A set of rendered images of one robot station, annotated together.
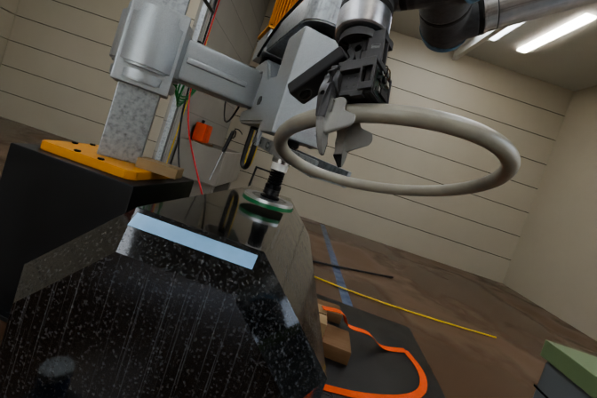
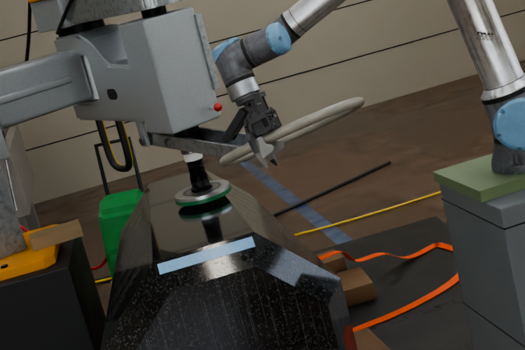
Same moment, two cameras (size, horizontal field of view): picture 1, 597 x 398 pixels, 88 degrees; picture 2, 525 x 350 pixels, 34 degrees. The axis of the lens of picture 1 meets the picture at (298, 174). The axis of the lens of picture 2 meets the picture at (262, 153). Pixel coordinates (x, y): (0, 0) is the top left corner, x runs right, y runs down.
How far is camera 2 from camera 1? 2.04 m
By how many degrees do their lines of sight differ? 15
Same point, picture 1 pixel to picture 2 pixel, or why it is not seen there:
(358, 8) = (239, 89)
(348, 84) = (258, 128)
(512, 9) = (308, 25)
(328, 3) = not seen: outside the picture
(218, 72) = (36, 89)
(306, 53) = (157, 45)
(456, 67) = not seen: outside the picture
